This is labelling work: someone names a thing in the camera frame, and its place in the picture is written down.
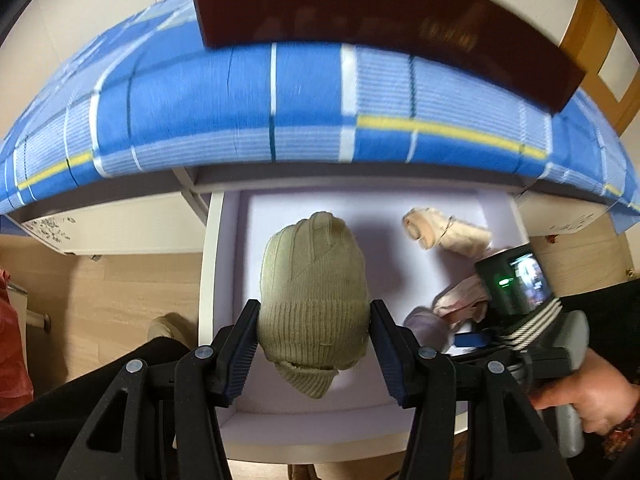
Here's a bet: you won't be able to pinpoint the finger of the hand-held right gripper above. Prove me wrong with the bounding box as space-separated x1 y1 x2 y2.
451 329 493 358

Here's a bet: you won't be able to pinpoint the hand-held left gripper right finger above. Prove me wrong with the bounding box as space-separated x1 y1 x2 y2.
369 299 571 480

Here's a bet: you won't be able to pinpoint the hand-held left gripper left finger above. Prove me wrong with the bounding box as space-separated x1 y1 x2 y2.
55 299 262 480

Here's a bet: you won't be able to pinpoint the pink and white garment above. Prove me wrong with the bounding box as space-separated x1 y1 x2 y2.
432 280 493 333

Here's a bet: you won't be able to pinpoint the lavender knit garment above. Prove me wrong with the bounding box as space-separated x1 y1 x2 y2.
404 309 456 356

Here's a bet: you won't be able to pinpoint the green knit hat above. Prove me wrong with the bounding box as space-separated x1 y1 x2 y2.
256 211 371 401

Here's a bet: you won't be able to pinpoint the white bed drawer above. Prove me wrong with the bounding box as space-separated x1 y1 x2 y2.
198 187 531 463

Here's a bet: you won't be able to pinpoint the person's right hand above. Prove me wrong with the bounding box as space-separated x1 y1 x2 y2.
530 347 640 436

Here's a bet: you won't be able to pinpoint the beige rolled stockings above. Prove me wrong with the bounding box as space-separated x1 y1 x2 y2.
402 206 493 256

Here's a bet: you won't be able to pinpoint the red plastic bag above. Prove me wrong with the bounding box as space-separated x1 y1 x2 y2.
0 267 36 418

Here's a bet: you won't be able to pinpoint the blue checkered bed sheet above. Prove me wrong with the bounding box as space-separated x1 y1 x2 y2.
0 0 640 221

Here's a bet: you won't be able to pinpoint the wooden door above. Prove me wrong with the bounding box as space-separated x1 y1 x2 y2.
557 0 640 136

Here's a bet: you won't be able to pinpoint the dark brown wooden board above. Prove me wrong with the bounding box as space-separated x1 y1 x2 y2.
187 0 587 115

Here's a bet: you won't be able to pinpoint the grey bed frame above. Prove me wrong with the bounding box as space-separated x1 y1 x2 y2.
172 162 526 196

